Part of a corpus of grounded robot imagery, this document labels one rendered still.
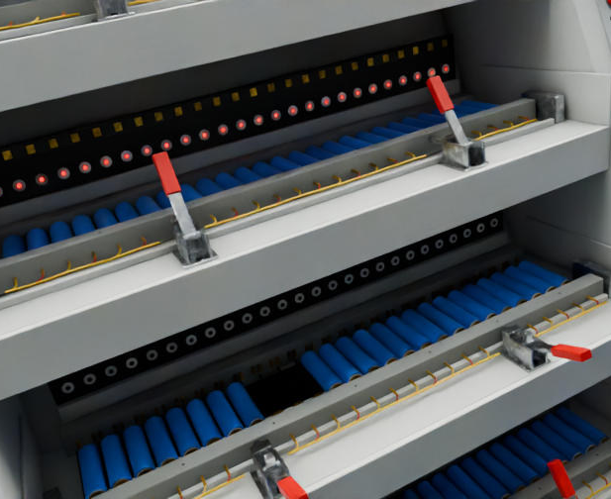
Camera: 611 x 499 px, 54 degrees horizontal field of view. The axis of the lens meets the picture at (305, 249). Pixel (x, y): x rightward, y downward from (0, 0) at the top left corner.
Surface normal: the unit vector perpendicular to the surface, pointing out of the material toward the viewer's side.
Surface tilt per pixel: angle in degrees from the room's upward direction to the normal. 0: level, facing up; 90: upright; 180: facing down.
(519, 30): 90
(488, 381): 22
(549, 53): 90
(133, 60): 112
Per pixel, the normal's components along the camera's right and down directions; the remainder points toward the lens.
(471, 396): -0.18, -0.89
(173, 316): 0.42, 0.31
